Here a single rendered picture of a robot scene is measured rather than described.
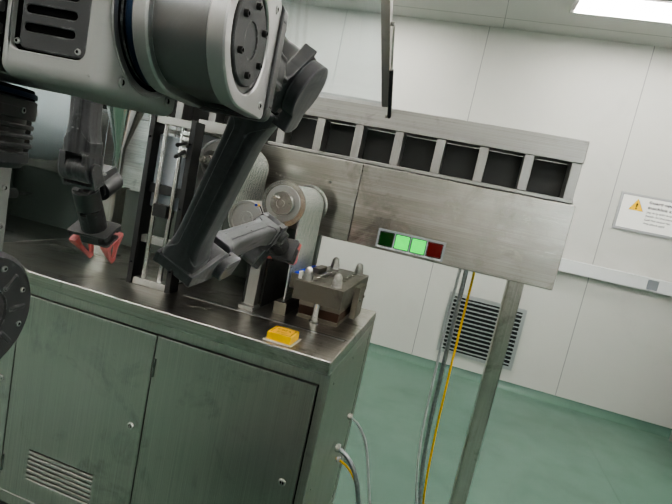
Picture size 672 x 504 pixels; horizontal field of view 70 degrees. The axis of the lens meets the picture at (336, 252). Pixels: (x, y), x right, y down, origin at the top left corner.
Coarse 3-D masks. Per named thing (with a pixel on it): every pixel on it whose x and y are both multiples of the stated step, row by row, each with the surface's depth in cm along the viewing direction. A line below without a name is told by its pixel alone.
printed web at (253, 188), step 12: (264, 156) 179; (252, 168) 166; (264, 168) 176; (252, 180) 169; (264, 180) 179; (240, 192) 163; (252, 192) 172; (312, 192) 167; (312, 204) 162; (228, 216) 160; (312, 216) 165
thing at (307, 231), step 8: (304, 224) 159; (312, 224) 167; (296, 232) 154; (304, 232) 161; (312, 232) 170; (304, 240) 163; (312, 240) 172; (304, 248) 165; (312, 248) 174; (304, 256) 167; (312, 256) 177; (296, 264) 161; (304, 264) 169; (288, 272) 156
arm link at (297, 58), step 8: (288, 40) 61; (288, 48) 60; (296, 48) 61; (304, 48) 60; (312, 48) 60; (288, 56) 59; (296, 56) 60; (304, 56) 60; (312, 56) 60; (288, 64) 59; (296, 64) 59; (304, 64) 59; (288, 72) 59; (296, 72) 59; (288, 80) 58; (280, 96) 60; (272, 104) 59; (280, 104) 61
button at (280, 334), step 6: (270, 330) 130; (276, 330) 131; (282, 330) 132; (288, 330) 133; (294, 330) 134; (270, 336) 129; (276, 336) 129; (282, 336) 129; (288, 336) 129; (294, 336) 130; (282, 342) 129; (288, 342) 128
